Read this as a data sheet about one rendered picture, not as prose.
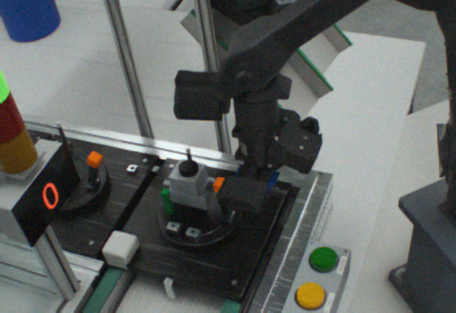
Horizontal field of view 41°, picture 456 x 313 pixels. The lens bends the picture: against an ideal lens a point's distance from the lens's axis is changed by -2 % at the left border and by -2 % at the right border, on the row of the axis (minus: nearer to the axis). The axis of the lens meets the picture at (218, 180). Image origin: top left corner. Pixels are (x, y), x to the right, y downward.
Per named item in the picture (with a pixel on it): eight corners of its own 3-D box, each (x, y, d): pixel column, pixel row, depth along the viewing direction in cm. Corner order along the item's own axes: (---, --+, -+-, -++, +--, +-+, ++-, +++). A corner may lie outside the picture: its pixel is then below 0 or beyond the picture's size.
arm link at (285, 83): (292, 63, 78) (221, 60, 80) (287, 91, 74) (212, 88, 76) (295, 105, 83) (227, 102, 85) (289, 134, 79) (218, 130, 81)
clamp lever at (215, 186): (235, 210, 101) (229, 178, 95) (230, 220, 99) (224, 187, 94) (214, 206, 102) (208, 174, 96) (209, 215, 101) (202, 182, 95)
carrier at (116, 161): (161, 162, 118) (147, 112, 109) (98, 262, 103) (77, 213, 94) (56, 140, 126) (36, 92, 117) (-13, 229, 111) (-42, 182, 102)
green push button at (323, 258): (339, 257, 98) (339, 249, 96) (332, 276, 95) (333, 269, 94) (315, 250, 99) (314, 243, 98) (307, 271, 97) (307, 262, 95)
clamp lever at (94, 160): (99, 181, 110) (103, 155, 104) (94, 189, 108) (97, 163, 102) (81, 172, 110) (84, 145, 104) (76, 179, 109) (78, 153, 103)
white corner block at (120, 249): (142, 250, 104) (138, 235, 101) (130, 271, 101) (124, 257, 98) (119, 244, 105) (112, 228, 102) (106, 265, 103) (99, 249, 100)
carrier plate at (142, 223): (291, 190, 109) (291, 182, 107) (243, 303, 94) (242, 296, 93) (168, 164, 117) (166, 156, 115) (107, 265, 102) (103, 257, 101)
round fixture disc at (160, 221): (254, 197, 106) (253, 189, 105) (223, 262, 98) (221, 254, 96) (179, 181, 111) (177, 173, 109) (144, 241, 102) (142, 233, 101)
